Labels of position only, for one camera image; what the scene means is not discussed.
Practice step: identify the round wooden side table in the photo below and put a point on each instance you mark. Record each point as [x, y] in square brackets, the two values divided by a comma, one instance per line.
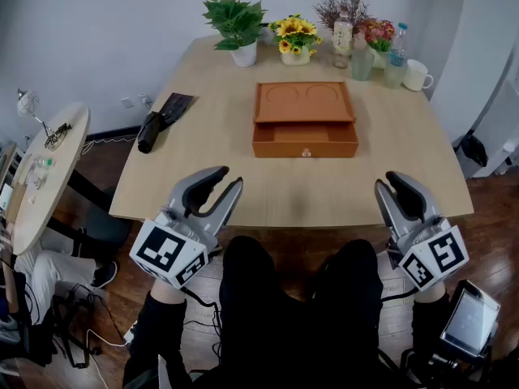
[61, 176]

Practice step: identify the clear drinking glass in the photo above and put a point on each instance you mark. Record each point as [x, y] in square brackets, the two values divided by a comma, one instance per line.
[394, 75]

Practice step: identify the person's leg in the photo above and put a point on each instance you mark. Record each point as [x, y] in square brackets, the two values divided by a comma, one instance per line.
[247, 298]
[52, 274]
[353, 298]

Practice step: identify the white wall socket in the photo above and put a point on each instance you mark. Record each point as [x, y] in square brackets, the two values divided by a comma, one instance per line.
[144, 98]
[127, 103]

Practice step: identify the person's left forearm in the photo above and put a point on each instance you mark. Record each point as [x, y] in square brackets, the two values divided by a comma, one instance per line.
[160, 330]

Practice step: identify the person's left leg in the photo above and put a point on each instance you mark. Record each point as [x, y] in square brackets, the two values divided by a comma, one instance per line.
[247, 298]

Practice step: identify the green potted plant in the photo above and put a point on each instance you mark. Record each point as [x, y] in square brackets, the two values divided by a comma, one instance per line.
[239, 22]

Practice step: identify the black folded umbrella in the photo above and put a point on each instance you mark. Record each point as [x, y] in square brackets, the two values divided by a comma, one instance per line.
[149, 132]

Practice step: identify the person's right forearm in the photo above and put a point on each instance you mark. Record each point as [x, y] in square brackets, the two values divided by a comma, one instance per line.
[430, 322]

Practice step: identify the potted red flowers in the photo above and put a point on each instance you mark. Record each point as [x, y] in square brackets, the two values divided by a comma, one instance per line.
[379, 35]

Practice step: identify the clear glass vase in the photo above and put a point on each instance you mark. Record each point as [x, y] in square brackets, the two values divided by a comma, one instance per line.
[361, 65]

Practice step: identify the water bottle blue cap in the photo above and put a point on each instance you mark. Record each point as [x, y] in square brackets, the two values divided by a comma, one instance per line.
[398, 47]

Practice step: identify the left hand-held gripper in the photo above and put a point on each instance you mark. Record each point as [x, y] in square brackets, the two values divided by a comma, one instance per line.
[168, 249]

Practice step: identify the tablet screen on stand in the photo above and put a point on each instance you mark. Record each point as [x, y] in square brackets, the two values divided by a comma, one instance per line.
[470, 322]

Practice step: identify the potted sunflowers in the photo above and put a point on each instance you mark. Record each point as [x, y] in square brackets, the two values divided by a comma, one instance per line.
[295, 35]

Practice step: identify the white mug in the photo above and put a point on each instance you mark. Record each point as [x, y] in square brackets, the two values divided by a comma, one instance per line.
[415, 75]

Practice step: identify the bin with black bag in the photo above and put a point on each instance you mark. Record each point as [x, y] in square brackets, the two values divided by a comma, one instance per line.
[473, 152]

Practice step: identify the white power strip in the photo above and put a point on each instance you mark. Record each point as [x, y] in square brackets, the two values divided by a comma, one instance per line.
[129, 336]

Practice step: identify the tea bottle white cap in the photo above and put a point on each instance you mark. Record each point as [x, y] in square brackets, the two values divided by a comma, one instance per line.
[342, 35]

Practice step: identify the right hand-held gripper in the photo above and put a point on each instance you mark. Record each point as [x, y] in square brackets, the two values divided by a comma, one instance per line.
[434, 253]

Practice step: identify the orange wooden drawer box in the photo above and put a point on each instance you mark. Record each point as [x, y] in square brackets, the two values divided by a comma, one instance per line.
[304, 120]

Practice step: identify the small bottle green cap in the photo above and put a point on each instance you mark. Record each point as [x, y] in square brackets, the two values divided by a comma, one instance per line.
[46, 162]

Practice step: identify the dark grey stool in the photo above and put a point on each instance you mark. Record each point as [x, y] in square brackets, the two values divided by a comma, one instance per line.
[107, 225]

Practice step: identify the dried purple flowers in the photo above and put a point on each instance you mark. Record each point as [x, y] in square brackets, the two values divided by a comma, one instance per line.
[344, 4]

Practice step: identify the person's right leg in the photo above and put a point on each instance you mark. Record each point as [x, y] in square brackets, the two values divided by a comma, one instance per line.
[353, 298]

